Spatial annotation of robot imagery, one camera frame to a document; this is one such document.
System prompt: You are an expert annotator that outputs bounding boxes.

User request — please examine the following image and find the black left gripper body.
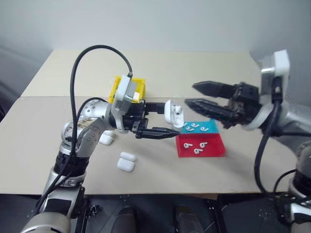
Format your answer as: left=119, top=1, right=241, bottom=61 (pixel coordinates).
left=122, top=100, right=150, bottom=139

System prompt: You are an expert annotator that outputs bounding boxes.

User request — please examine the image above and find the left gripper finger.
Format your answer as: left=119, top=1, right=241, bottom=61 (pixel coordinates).
left=145, top=102, right=168, bottom=115
left=135, top=127, right=182, bottom=140

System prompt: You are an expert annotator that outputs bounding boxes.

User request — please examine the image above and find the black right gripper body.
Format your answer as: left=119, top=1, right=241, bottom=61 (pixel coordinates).
left=222, top=82, right=262, bottom=130

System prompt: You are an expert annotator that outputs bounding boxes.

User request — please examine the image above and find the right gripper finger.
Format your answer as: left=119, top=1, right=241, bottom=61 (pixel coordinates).
left=185, top=98, right=232, bottom=122
left=192, top=80, right=234, bottom=99

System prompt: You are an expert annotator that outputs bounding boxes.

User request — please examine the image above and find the white earbud case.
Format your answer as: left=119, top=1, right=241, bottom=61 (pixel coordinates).
left=117, top=151, right=137, bottom=173
left=98, top=131, right=115, bottom=146
left=163, top=99, right=186, bottom=130

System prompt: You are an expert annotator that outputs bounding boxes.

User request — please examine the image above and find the yellow plastic bin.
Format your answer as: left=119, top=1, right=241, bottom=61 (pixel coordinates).
left=107, top=76, right=147, bottom=104

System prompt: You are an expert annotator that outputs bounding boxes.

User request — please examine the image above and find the closed white earbud case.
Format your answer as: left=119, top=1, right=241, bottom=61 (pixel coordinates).
left=117, top=151, right=137, bottom=173
left=98, top=131, right=115, bottom=146

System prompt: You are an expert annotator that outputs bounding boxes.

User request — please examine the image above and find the blue tray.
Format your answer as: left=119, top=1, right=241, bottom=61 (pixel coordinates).
left=179, top=119, right=220, bottom=135

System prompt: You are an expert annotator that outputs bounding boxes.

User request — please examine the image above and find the red tray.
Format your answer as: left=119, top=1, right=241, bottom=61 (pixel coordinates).
left=175, top=133, right=227, bottom=159

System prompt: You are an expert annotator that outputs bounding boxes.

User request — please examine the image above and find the dark rounded shape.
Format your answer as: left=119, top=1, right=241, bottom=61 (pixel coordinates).
left=173, top=204, right=202, bottom=233

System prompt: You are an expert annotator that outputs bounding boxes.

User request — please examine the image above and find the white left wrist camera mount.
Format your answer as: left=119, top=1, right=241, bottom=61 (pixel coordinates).
left=113, top=74, right=146, bottom=134

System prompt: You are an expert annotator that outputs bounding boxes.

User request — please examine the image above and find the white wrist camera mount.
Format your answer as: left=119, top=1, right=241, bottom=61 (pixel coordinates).
left=113, top=74, right=146, bottom=134
left=242, top=50, right=291, bottom=132

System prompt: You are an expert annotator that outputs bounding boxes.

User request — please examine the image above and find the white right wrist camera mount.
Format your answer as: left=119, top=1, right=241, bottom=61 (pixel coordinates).
left=242, top=50, right=291, bottom=132

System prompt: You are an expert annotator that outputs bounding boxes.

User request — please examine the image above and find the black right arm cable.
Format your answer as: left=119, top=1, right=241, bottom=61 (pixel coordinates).
left=254, top=75, right=297, bottom=196

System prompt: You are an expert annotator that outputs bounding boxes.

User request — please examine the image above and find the black robot waist frame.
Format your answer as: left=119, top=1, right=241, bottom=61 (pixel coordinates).
left=72, top=193, right=292, bottom=233

